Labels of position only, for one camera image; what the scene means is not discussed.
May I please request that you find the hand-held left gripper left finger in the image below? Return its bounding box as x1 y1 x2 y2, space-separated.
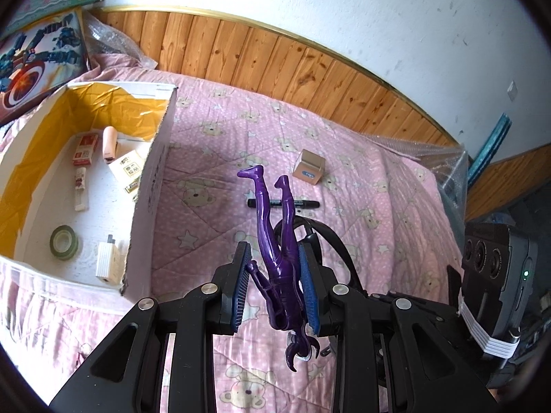
49 242 252 413

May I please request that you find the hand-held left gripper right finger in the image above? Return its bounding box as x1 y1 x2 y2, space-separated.
299 241 500 413

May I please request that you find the purple plastic figurine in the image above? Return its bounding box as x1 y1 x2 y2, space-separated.
237 164 322 373

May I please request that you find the cardboard box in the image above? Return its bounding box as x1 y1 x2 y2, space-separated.
0 81 179 298

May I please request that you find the white charger plug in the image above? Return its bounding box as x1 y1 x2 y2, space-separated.
95 234 122 285

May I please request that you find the green tape roll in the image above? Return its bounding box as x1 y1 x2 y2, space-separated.
49 225 81 260

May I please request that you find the small clear glass bottle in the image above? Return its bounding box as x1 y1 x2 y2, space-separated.
73 168 89 212

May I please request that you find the pink stapler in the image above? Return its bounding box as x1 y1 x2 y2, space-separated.
102 126 119 165

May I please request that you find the black marker pen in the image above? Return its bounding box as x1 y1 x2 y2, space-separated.
247 198 321 210

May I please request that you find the pink bear-print blanket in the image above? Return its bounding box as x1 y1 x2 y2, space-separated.
0 52 474 413

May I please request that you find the clear bubble wrap sheet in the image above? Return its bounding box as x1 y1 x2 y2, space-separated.
84 9 158 70
366 133 471 242

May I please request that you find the small tan box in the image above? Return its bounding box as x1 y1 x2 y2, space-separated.
293 149 326 184

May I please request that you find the blue plastic strip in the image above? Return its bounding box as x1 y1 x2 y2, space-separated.
467 112 513 187

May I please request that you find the cream paper packet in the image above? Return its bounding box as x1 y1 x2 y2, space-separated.
107 150 145 184

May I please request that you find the small red packet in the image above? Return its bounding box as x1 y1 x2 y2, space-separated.
72 134 99 167

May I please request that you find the robot picture poster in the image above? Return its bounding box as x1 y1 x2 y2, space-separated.
0 9 92 126

